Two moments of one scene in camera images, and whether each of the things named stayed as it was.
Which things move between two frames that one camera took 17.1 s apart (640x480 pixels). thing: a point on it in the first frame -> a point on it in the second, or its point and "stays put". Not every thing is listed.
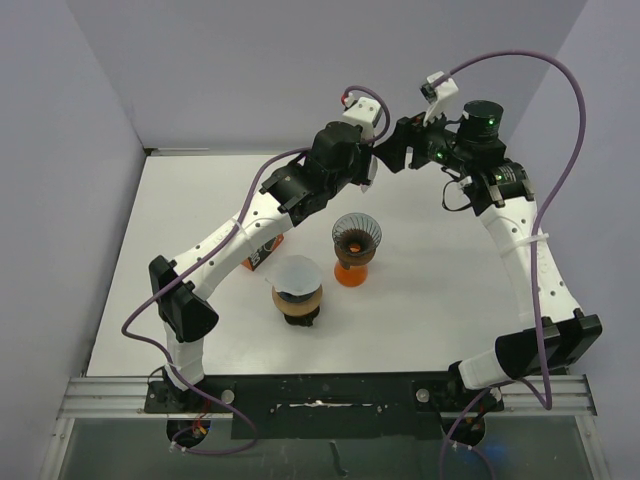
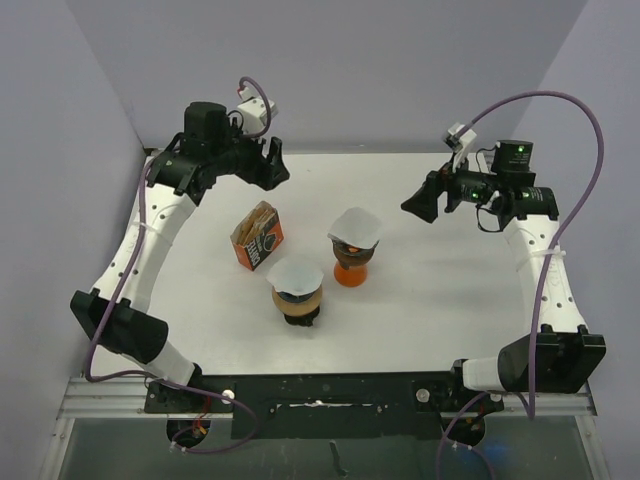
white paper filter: [372, 170] -> [357, 228]
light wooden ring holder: [300, 307] stays put
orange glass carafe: [352, 277] stays put
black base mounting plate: [327, 407] stays put
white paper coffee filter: [297, 274] stays put
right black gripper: [393, 150] -> [424, 202]
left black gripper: [365, 153] -> [264, 172]
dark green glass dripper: [306, 320] stays put
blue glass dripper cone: [294, 298] stays put
